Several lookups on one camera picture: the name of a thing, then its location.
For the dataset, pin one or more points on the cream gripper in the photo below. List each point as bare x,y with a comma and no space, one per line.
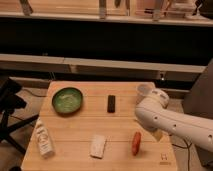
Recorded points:
157,135

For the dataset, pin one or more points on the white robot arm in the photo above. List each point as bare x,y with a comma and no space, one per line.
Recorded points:
152,114

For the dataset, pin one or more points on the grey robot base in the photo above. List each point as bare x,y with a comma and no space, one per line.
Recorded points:
199,102

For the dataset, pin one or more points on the white paper cup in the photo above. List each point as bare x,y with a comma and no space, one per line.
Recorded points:
142,92

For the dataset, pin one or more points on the black rectangular block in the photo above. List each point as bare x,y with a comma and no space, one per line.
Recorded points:
111,104

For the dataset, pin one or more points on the white sponge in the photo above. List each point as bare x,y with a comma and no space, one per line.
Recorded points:
98,146

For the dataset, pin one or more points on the wooden shelf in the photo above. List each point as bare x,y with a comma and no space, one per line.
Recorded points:
113,68

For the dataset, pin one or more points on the green bowl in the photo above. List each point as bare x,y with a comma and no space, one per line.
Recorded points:
67,100

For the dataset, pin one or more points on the white bottle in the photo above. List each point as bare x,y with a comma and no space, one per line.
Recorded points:
43,140

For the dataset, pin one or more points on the black office chair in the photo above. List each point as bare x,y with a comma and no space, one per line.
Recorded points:
9,102

